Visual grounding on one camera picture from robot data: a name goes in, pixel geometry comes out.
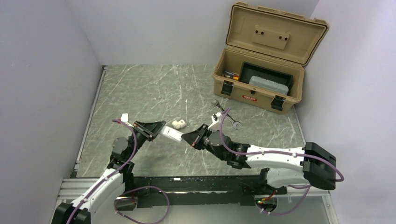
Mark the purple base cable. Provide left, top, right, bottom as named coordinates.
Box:
left=255, top=184, right=311, bottom=217
left=113, top=185, right=171, bottom=224

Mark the black toolbox right latch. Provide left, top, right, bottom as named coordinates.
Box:
left=271, top=95, right=285, bottom=111

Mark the silver open-end wrench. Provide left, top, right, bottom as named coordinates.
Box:
left=211, top=99, right=242, bottom=130

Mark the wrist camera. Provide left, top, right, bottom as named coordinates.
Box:
left=208, top=112, right=222, bottom=132
left=120, top=113, right=129, bottom=123

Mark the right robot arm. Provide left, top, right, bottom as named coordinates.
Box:
left=181, top=124, right=338, bottom=194

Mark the black tray in toolbox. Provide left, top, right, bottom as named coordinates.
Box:
left=239, top=62, right=293, bottom=90

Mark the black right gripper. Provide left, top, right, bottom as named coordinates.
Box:
left=182, top=124, right=226, bottom=161

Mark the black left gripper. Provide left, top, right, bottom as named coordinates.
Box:
left=127, top=120, right=166, bottom=160

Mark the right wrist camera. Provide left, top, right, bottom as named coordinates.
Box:
left=208, top=112, right=222, bottom=132

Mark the black toolbox latch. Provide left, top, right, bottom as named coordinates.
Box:
left=271, top=95, right=285, bottom=111
left=220, top=81, right=234, bottom=96

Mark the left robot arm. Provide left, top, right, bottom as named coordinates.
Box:
left=51, top=119, right=166, bottom=224

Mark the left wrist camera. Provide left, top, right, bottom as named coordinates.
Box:
left=120, top=113, right=129, bottom=123

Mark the white plastic pipe elbow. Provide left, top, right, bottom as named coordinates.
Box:
left=171, top=119, right=186, bottom=130

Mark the tan plastic toolbox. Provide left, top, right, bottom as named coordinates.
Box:
left=212, top=2, right=329, bottom=114

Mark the white remote control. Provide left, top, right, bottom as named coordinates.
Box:
left=160, top=126, right=183, bottom=142

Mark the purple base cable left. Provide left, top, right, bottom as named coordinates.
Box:
left=113, top=185, right=171, bottom=224

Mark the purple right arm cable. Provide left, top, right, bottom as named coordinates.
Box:
left=218, top=107, right=345, bottom=183

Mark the grey plastic case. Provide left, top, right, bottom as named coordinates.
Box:
left=248, top=76, right=289, bottom=95

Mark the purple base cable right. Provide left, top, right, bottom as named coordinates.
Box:
left=255, top=184, right=311, bottom=217

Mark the black toolbox left latch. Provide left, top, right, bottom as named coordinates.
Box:
left=220, top=81, right=234, bottom=96

